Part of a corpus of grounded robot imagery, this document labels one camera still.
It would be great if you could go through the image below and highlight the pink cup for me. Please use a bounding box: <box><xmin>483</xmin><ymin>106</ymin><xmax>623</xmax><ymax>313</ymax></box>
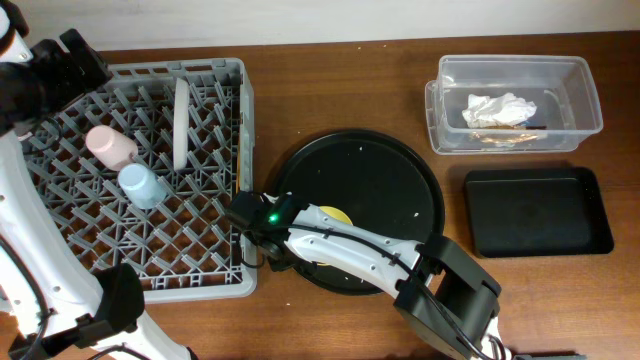
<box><xmin>85</xmin><ymin>125</ymin><xmax>138</xmax><ymax>172</ymax></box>

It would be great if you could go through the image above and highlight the light blue cup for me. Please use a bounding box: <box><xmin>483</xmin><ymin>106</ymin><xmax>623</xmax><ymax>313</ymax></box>
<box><xmin>118</xmin><ymin>163</ymin><xmax>168</xmax><ymax>210</ymax></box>

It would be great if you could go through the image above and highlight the round black tray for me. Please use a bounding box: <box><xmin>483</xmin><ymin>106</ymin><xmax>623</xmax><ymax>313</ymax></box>
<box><xmin>269</xmin><ymin>128</ymin><xmax>446</xmax><ymax>297</ymax></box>

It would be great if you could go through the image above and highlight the black rectangular tray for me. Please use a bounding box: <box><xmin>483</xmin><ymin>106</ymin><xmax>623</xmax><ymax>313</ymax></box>
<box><xmin>464</xmin><ymin>167</ymin><xmax>614</xmax><ymax>258</ymax></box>

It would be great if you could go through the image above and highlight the yellow bowl with food scraps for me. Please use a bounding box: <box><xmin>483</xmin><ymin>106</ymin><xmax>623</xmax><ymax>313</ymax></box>
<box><xmin>317</xmin><ymin>205</ymin><xmax>355</xmax><ymax>268</ymax></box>

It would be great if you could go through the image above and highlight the gold foil wrapper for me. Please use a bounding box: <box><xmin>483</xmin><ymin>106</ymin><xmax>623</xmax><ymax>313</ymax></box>
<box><xmin>469</xmin><ymin>125</ymin><xmax>548</xmax><ymax>147</ymax></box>

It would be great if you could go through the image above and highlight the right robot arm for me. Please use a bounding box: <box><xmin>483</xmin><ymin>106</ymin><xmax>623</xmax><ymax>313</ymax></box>
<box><xmin>225</xmin><ymin>191</ymin><xmax>514</xmax><ymax>359</ymax></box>

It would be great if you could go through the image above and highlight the clear plastic bin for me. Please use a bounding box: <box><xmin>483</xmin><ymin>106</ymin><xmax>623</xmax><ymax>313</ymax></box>
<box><xmin>425</xmin><ymin>55</ymin><xmax>604</xmax><ymax>155</ymax></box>

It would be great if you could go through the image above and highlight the grey plate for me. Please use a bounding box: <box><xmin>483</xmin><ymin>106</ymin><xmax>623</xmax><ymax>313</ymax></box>
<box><xmin>173</xmin><ymin>78</ymin><xmax>189</xmax><ymax>171</ymax></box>

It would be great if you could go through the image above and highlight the white napkin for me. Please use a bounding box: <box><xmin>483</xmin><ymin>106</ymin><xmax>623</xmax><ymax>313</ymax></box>
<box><xmin>461</xmin><ymin>93</ymin><xmax>537</xmax><ymax>128</ymax></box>

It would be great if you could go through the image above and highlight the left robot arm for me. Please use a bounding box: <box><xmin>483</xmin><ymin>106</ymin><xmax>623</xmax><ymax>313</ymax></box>
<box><xmin>1</xmin><ymin>1</ymin><xmax>195</xmax><ymax>359</ymax></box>

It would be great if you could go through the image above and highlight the wooden chopstick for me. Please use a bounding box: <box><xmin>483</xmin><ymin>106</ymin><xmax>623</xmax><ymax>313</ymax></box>
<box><xmin>234</xmin><ymin>147</ymin><xmax>242</xmax><ymax>195</ymax></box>

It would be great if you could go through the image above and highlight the grey dishwasher rack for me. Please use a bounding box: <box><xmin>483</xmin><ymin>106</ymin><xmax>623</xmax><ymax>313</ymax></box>
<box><xmin>23</xmin><ymin>58</ymin><xmax>257</xmax><ymax>303</ymax></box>

